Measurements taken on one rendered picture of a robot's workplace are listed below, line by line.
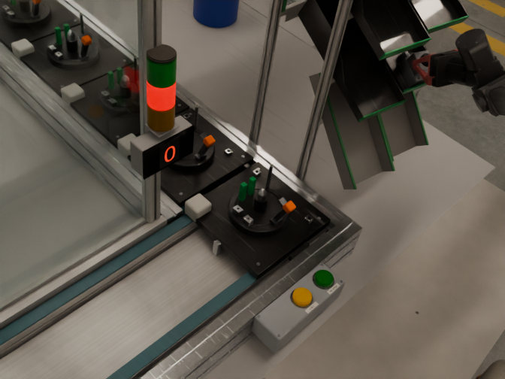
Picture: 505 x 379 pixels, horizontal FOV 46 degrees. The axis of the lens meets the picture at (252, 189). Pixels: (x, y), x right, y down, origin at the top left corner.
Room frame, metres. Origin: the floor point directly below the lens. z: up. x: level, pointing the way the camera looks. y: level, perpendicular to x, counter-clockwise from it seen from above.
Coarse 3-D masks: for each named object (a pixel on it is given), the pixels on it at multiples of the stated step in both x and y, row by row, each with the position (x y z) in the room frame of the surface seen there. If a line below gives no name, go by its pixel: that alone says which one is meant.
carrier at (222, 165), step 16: (192, 112) 1.19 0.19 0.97; (208, 128) 1.14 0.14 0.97; (224, 144) 1.09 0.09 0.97; (192, 160) 1.00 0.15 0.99; (208, 160) 1.01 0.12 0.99; (224, 160) 1.03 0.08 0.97; (240, 160) 1.04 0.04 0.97; (176, 176) 0.95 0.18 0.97; (192, 176) 0.96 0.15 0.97; (208, 176) 0.97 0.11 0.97; (224, 176) 0.98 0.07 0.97; (176, 192) 0.90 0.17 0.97; (192, 192) 0.91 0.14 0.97
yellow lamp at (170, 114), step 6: (150, 108) 0.79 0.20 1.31; (174, 108) 0.81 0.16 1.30; (150, 114) 0.79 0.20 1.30; (156, 114) 0.78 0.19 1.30; (162, 114) 0.78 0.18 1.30; (168, 114) 0.79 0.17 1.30; (174, 114) 0.81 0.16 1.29; (150, 120) 0.79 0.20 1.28; (156, 120) 0.78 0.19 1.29; (162, 120) 0.78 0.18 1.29; (168, 120) 0.79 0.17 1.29; (174, 120) 0.81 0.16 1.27; (150, 126) 0.79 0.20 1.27; (156, 126) 0.78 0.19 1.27; (162, 126) 0.78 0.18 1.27; (168, 126) 0.79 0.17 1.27
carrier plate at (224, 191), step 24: (264, 168) 1.03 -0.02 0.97; (216, 192) 0.93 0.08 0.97; (288, 192) 0.97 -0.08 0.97; (216, 216) 0.85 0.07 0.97; (312, 216) 0.90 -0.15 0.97; (240, 240) 0.80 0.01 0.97; (264, 240) 0.81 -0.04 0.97; (288, 240) 0.82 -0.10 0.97; (240, 264) 0.75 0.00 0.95; (264, 264) 0.75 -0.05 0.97
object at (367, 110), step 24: (312, 0) 1.16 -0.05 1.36; (336, 0) 1.25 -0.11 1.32; (312, 24) 1.15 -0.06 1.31; (360, 48) 1.18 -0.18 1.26; (336, 72) 1.07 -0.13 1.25; (360, 72) 1.12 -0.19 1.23; (384, 72) 1.14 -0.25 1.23; (360, 96) 1.06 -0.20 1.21; (384, 96) 1.09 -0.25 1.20; (360, 120) 1.00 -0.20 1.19
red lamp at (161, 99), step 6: (174, 84) 0.80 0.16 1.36; (150, 90) 0.79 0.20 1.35; (156, 90) 0.78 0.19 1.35; (162, 90) 0.78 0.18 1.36; (168, 90) 0.79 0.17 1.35; (174, 90) 0.80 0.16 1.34; (150, 96) 0.79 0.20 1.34; (156, 96) 0.78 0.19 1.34; (162, 96) 0.78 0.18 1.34; (168, 96) 0.79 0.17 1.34; (174, 96) 0.80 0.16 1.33; (150, 102) 0.79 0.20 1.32; (156, 102) 0.78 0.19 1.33; (162, 102) 0.78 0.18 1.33; (168, 102) 0.79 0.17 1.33; (174, 102) 0.80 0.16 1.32; (156, 108) 0.78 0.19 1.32; (162, 108) 0.78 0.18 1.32; (168, 108) 0.79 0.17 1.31
